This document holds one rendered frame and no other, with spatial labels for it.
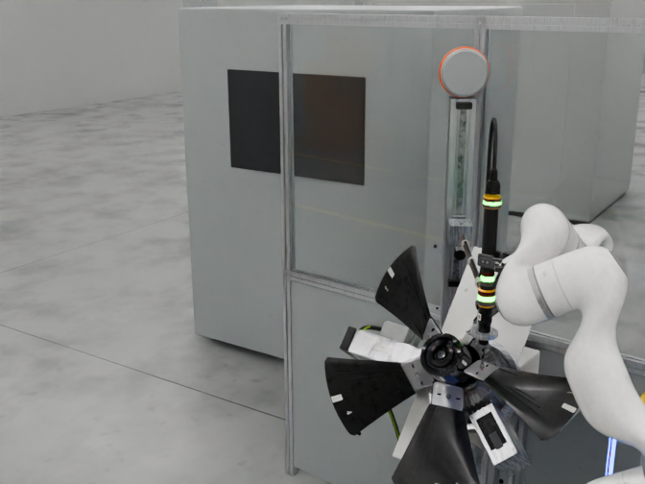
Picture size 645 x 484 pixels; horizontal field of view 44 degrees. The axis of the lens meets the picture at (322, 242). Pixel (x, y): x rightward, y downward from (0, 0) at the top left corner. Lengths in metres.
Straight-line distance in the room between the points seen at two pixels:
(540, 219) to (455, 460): 0.80
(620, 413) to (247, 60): 3.42
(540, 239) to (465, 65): 1.19
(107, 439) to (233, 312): 1.17
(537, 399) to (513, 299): 0.64
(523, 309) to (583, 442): 1.53
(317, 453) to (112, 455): 1.03
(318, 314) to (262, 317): 1.45
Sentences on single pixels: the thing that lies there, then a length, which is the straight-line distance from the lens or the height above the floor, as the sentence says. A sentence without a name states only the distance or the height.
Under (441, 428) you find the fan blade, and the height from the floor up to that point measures 1.06.
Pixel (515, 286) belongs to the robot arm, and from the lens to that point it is 1.48.
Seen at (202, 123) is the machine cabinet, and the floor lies 1.41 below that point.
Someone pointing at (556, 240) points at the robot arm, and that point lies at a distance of 1.56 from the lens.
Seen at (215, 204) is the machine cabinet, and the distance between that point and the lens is 4.81.
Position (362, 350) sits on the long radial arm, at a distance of 2.44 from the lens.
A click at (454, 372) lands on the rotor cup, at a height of 1.19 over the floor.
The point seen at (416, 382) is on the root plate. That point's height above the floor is 1.11.
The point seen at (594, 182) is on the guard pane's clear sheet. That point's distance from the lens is 2.67.
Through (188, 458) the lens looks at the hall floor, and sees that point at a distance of 4.04.
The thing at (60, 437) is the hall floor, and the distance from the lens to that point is 4.36.
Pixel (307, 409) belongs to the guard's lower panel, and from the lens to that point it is 3.63.
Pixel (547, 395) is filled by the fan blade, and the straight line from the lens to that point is 2.09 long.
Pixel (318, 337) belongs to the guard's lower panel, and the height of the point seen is 0.73.
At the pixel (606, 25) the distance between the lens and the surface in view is 2.61.
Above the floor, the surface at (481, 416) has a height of 1.05.
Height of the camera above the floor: 2.12
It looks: 17 degrees down
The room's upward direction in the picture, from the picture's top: straight up
